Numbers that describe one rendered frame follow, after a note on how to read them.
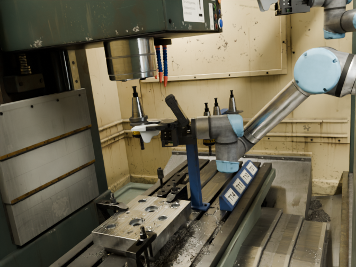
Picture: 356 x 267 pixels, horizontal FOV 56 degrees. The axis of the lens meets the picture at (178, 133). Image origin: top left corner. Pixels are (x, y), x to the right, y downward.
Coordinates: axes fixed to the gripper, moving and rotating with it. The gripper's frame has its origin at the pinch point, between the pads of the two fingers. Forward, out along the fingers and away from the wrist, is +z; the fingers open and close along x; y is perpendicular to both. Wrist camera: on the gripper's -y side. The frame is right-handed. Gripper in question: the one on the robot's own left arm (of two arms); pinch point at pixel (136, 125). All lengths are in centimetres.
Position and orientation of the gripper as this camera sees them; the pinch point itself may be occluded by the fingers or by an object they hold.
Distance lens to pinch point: 115.2
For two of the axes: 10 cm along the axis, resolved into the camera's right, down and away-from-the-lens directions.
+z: -9.9, 0.6, 1.3
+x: 1.1, -2.4, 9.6
